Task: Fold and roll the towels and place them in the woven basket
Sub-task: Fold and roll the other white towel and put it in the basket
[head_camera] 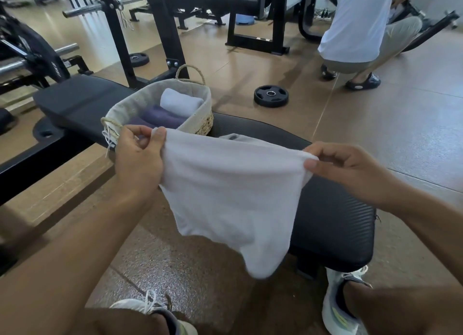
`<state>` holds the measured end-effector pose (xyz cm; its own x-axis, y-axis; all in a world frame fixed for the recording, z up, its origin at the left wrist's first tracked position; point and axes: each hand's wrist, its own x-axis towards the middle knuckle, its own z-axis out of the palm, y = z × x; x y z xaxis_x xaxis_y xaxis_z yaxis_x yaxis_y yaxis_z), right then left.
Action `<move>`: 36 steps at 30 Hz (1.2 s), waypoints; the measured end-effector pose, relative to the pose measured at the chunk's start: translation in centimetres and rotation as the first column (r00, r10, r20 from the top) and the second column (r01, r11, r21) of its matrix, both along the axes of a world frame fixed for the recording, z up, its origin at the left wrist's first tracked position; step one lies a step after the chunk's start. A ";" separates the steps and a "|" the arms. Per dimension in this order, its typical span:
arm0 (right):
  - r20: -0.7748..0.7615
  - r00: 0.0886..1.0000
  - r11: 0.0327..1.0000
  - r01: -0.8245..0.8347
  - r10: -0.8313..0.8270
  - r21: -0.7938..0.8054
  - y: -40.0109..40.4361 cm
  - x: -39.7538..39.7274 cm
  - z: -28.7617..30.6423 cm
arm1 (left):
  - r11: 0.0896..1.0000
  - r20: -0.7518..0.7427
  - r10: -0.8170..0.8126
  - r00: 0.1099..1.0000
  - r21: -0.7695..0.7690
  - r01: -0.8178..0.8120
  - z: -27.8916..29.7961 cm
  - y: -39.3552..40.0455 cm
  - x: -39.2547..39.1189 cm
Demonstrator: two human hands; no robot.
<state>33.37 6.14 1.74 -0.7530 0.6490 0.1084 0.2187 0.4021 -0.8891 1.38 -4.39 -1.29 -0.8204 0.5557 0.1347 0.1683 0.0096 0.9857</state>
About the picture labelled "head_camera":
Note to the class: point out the person's right hand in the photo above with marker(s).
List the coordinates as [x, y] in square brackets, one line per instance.
[354, 172]

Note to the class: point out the person's left hand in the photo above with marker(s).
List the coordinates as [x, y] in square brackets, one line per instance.
[139, 164]

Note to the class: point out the woven basket with white liner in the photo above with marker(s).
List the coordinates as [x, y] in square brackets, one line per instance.
[130, 107]

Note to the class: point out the white towel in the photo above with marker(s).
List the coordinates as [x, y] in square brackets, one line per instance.
[181, 101]
[231, 193]

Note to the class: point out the light grey towel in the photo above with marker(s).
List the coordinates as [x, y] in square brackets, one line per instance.
[246, 139]

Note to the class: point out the person's left forearm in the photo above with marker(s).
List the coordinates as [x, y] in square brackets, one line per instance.
[65, 273]

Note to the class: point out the person's right forearm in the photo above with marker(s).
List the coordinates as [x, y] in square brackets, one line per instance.
[434, 226]

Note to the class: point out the person's left white shoe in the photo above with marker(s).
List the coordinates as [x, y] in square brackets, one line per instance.
[126, 304]

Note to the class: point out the person's white shoe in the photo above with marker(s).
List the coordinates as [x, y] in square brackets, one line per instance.
[329, 316]
[126, 304]

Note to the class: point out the person's right leg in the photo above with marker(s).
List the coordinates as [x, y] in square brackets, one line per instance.
[398, 309]

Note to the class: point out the person's leg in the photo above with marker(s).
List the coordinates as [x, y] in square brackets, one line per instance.
[398, 309]
[115, 322]

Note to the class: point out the person's right white shoe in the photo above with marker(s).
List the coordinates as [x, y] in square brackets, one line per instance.
[329, 316]

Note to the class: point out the person's left leg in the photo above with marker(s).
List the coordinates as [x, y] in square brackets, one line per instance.
[115, 322]

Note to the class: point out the black padded weight bench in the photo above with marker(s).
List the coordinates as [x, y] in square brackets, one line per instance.
[79, 99]

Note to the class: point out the black steel base beam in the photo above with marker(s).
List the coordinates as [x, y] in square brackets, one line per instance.
[36, 164]

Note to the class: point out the black rubber weight plate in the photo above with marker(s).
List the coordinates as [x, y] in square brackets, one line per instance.
[6, 119]
[262, 101]
[143, 61]

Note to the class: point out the large black weight plate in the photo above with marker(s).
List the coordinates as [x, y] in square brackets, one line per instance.
[39, 128]

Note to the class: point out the black steel squat rack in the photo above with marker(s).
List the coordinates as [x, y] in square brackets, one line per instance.
[166, 27]

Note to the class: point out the black bumper plate white print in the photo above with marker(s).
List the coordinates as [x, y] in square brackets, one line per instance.
[47, 56]

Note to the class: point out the silver steel barbell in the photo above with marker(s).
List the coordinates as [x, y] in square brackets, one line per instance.
[14, 66]
[83, 10]

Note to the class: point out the white power strip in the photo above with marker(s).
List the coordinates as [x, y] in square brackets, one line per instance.
[322, 15]

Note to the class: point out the blue plastic container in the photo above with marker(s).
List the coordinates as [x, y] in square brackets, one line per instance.
[245, 19]

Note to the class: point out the black barbell stand frame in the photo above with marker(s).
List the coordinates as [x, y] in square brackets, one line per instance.
[77, 61]

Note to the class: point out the black bench press frame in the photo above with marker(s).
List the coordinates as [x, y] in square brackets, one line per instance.
[280, 20]

